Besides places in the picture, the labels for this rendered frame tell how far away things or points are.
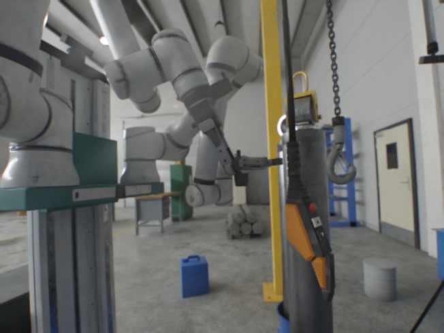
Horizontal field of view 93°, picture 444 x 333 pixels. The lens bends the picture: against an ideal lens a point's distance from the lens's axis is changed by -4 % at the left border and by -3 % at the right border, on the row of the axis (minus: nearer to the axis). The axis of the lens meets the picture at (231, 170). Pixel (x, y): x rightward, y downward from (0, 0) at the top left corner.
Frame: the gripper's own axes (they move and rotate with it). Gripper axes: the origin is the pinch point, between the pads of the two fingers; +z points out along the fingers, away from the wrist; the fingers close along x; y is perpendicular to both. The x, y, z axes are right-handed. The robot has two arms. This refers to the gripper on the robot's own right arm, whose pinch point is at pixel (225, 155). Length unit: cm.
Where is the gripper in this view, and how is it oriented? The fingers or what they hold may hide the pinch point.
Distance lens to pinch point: 56.5
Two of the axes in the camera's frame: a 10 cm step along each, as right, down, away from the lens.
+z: 4.4, 9.0, 0.4
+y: -8.9, 4.4, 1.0
